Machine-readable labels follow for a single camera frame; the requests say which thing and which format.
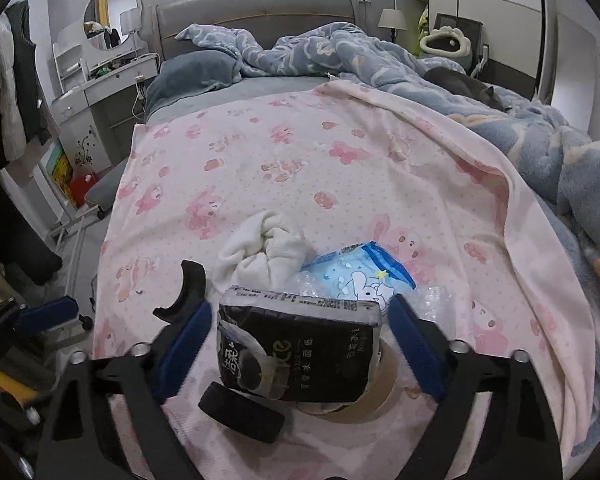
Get grey pillow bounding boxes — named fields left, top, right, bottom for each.
left=144, top=50, right=243, bottom=113

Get colourful book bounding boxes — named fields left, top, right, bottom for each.
left=50, top=142, right=75, bottom=196

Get red box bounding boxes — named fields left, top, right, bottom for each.
left=67, top=170, right=100, bottom=208

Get white door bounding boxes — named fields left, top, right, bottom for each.
left=555, top=10, right=600, bottom=141

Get blue cloud-patterned duvet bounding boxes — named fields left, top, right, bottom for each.
left=175, top=22, right=600, bottom=456

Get round wall mirror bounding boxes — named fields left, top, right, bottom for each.
left=83, top=0, right=143, bottom=51

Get grey padded headboard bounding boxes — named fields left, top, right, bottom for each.
left=155, top=0, right=368, bottom=61

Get white sock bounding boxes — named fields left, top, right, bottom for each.
left=217, top=210, right=305, bottom=291

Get black curved plastic piece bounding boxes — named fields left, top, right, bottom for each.
left=153, top=259, right=207, bottom=322

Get clear plastic wrap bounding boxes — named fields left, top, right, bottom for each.
left=295, top=270, right=453, bottom=326

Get black tissue packet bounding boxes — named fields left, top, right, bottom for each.
left=215, top=285, right=383, bottom=403

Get white dressing table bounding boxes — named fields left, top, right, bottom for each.
left=50, top=52, right=161, bottom=171

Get dark hanging garment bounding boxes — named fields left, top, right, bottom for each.
left=0, top=0, right=53, bottom=171

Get bed with pink blanket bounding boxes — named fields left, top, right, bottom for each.
left=92, top=80, right=596, bottom=480

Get brown tape roll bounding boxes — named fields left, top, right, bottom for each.
left=300, top=345, right=398, bottom=418

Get grey cat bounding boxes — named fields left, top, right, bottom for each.
left=422, top=66, right=511, bottom=111

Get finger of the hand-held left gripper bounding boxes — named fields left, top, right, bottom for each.
left=12, top=296, right=80, bottom=333

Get grey stool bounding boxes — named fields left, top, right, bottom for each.
left=84, top=155, right=130, bottom=221

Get white plush pet bed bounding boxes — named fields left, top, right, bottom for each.
left=419, top=27, right=473, bottom=73

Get grey bed sheet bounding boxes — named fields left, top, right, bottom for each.
left=144, top=75, right=331, bottom=126

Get table lamp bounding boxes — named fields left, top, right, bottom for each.
left=377, top=8, right=408, bottom=43

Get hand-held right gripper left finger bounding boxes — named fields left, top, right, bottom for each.
left=37, top=300, right=213, bottom=480

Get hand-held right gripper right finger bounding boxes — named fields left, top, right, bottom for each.
left=389, top=293, right=564, bottom=480

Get blue printed plastic packet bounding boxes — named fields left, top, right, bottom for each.
left=300, top=241, right=415, bottom=306

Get black framed screen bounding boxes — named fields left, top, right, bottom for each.
left=432, top=12, right=483, bottom=68

